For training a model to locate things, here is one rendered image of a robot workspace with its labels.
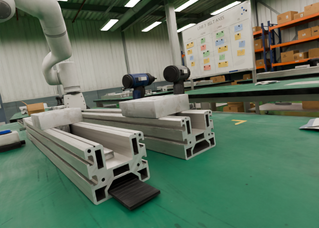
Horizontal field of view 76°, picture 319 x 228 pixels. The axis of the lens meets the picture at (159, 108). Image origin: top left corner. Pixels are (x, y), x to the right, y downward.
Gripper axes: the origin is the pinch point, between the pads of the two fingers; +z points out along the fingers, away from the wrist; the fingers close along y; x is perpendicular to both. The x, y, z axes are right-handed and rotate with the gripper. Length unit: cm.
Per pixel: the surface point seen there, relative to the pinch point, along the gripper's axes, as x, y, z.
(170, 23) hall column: -546, -607, -266
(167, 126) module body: 79, 4, -4
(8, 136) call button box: 20.9, 31.2, -2.6
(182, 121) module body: 85, 4, -5
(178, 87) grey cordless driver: 60, -20, -11
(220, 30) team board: -89, -278, -87
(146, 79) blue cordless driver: 41.8, -19.1, -15.9
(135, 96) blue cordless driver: 41.1, -12.8, -9.5
